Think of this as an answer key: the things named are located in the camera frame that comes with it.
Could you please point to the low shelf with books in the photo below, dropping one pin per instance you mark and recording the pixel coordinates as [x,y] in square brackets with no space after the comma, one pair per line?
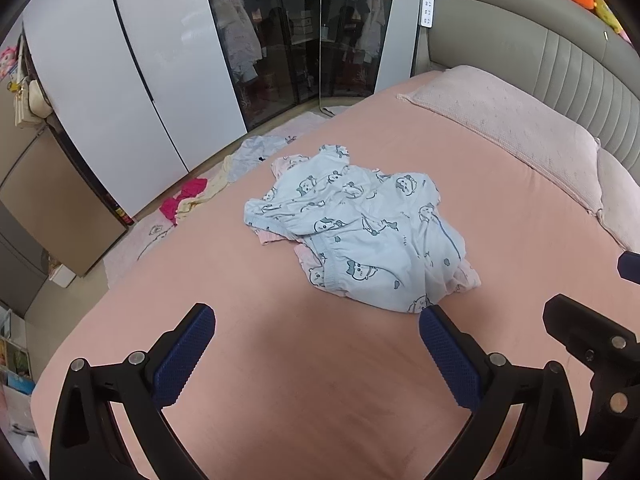
[15,360]

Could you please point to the cream handbag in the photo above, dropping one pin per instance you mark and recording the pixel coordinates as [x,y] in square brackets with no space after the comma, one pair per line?
[30,100]

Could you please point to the small white box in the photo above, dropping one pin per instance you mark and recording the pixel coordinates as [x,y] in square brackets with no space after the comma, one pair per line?
[62,274]

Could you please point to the grey padded headboard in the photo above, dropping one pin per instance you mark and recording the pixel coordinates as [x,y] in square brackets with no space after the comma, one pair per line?
[500,35]

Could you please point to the white power strip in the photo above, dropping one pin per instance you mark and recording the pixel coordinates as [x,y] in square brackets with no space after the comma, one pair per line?
[426,7]

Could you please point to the grey-blue garment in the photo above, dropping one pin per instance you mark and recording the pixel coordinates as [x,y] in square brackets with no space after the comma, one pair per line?
[255,152]

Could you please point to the yellow plush toy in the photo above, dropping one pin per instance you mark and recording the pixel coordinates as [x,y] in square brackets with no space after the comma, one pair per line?
[607,15]

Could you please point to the pink printed garment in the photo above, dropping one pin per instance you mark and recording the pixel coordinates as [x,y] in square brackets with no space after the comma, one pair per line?
[306,259]

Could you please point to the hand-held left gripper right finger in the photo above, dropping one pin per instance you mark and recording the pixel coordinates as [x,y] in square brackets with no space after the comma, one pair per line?
[447,355]

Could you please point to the glass door wardrobe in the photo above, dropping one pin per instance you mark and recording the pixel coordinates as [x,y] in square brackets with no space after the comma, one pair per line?
[295,60]

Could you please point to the brown cabinet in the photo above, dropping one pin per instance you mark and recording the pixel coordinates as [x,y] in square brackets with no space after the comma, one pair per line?
[60,200]

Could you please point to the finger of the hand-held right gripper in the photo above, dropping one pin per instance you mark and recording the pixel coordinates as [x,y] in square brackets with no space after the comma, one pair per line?
[595,335]
[630,266]

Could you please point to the pink towel-covered pillow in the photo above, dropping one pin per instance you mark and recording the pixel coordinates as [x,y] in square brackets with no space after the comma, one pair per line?
[500,120]

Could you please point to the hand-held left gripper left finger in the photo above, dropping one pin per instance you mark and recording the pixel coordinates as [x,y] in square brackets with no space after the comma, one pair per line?
[187,350]

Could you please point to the magenta garment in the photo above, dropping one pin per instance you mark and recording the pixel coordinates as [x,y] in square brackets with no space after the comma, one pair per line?
[175,205]

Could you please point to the grey pillow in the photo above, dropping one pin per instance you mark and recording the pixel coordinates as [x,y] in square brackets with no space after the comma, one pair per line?
[620,195]

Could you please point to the cream yellow garment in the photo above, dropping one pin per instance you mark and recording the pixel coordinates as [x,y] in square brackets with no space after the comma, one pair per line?
[210,190]

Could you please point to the pale pink hanging garment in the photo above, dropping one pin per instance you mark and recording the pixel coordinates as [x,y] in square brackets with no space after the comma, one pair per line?
[235,25]
[370,15]

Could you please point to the blue cartoon print pajama shirt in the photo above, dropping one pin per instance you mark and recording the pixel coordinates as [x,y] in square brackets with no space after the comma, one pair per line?
[320,185]

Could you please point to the white wardrobe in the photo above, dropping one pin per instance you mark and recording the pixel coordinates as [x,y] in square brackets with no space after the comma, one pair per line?
[150,60]

